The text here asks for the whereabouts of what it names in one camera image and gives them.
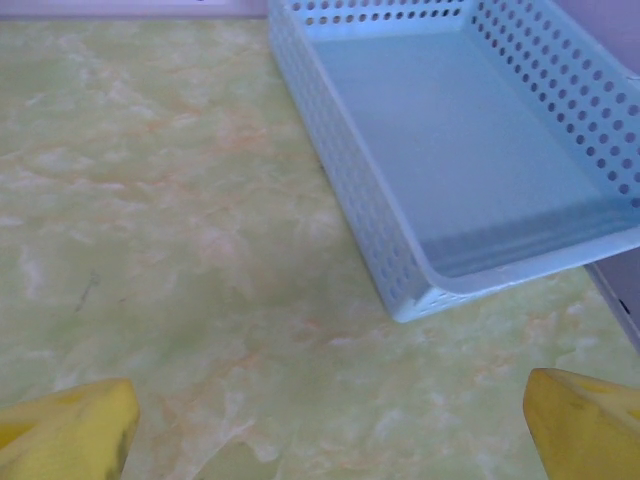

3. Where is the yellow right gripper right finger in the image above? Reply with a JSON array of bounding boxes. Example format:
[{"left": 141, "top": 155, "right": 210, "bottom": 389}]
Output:
[{"left": 521, "top": 367, "right": 640, "bottom": 480}]

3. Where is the blue perforated plastic basket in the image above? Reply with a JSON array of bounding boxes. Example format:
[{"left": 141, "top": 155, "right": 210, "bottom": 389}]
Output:
[{"left": 266, "top": 0, "right": 640, "bottom": 324}]

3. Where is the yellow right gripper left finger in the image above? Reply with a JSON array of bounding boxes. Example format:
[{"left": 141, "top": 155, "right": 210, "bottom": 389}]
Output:
[{"left": 0, "top": 377, "right": 142, "bottom": 480}]

